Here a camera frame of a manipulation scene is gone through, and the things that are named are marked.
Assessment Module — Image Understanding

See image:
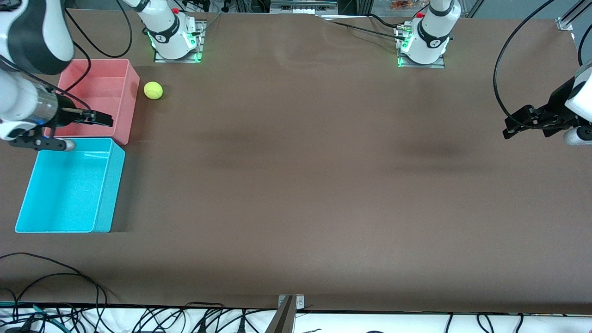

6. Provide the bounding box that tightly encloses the pink plastic bin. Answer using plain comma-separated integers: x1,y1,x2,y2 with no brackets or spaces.
44,58,141,146

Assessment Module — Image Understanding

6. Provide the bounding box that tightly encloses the silver table edge bracket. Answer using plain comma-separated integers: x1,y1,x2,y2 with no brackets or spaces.
277,294,305,311

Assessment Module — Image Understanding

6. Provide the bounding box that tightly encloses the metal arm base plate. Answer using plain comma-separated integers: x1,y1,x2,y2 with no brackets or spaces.
154,21,204,63
398,55,445,69

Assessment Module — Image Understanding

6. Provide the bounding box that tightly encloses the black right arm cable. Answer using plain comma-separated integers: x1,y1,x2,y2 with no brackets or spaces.
65,0,133,59

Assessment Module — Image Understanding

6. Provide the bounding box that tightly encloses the grey metal bar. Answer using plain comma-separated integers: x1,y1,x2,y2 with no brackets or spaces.
265,296,296,333

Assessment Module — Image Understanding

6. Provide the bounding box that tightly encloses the metal equipment unit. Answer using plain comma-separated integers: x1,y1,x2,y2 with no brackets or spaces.
270,0,338,15

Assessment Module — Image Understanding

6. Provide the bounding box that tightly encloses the blue plastic bin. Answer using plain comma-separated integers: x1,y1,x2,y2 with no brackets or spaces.
14,137,126,234

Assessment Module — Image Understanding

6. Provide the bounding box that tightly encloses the yellow-green tennis ball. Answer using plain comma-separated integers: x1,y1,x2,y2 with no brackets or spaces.
143,81,164,100

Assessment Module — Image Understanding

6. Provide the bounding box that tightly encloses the long looping black cable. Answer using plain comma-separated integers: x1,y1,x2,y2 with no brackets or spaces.
0,252,108,320

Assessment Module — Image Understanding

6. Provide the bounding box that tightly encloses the black base cable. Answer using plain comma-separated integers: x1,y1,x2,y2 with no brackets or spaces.
331,21,407,40
368,14,404,29

